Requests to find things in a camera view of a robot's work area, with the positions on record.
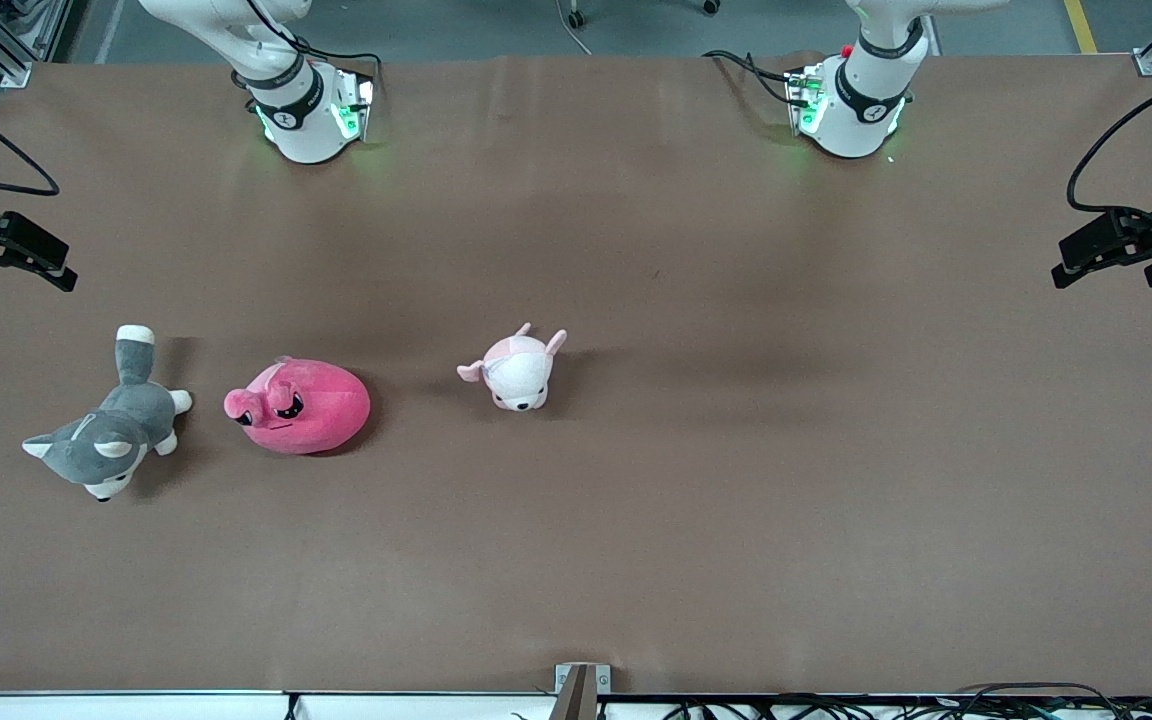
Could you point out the round pink plush toy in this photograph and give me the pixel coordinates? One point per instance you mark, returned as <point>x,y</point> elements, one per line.
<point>321,405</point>

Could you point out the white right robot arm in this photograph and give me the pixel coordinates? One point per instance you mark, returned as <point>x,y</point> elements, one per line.
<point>301,130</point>

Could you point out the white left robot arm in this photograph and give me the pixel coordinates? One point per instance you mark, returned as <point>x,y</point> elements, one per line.
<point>861,125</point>

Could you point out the grey and white plush husky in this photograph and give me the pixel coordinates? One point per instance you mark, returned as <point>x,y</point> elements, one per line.
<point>116,430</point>

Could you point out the white and pink plush dog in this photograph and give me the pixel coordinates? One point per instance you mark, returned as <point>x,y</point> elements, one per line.
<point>521,375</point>

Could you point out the small metal bracket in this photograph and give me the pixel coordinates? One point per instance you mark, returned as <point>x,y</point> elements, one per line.
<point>564,678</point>

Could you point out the grey camera pole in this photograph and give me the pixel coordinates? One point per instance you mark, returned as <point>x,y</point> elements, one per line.
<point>576,700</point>

